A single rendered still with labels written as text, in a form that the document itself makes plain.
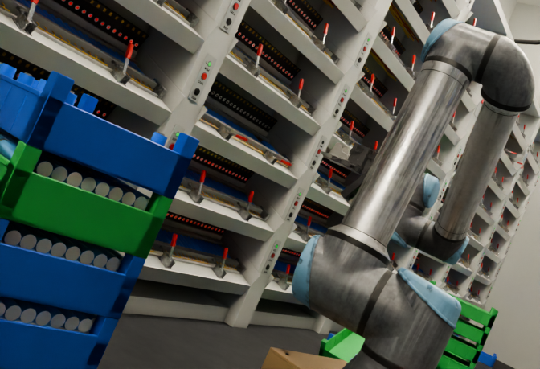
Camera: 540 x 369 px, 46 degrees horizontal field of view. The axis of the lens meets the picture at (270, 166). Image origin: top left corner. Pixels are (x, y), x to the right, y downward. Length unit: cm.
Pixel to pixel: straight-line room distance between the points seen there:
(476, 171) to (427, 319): 49
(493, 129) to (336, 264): 52
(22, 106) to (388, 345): 87
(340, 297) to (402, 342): 15
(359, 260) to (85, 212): 73
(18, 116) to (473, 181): 121
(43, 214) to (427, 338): 84
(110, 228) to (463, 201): 114
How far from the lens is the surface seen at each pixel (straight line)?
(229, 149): 182
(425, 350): 134
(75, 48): 147
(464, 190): 171
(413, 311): 132
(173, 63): 165
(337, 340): 240
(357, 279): 134
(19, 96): 76
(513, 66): 152
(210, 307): 213
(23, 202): 72
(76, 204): 74
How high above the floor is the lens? 45
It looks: 2 degrees up
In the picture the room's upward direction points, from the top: 24 degrees clockwise
